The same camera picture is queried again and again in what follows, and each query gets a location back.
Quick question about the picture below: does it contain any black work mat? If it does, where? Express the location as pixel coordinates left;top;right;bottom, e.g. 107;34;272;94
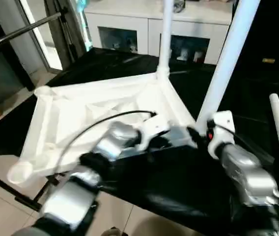
0;47;279;236

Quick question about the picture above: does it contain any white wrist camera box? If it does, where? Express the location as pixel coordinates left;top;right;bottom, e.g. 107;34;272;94
138;115;171;148
205;111;236;159

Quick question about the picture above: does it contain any grey metal rack frame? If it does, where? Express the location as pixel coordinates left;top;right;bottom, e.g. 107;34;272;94
0;0;88;89

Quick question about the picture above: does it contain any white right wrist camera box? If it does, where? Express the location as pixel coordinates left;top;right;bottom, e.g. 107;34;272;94
205;111;236;159

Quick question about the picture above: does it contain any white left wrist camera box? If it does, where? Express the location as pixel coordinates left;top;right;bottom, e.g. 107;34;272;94
138;115;171;148

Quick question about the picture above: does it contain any grey crumpled bundle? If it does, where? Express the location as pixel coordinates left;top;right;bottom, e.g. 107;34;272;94
174;0;186;12

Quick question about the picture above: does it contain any black metal table frame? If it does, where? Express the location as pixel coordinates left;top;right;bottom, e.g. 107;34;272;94
0;167;54;213

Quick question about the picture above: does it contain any light blue plastic strip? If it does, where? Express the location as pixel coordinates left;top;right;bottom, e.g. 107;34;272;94
77;0;94;52

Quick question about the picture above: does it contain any white glass-door cabinet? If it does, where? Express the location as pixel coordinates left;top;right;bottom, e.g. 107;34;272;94
82;0;234;64

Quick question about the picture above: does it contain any white plastic table top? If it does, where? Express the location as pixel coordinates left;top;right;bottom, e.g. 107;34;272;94
7;72;200;185

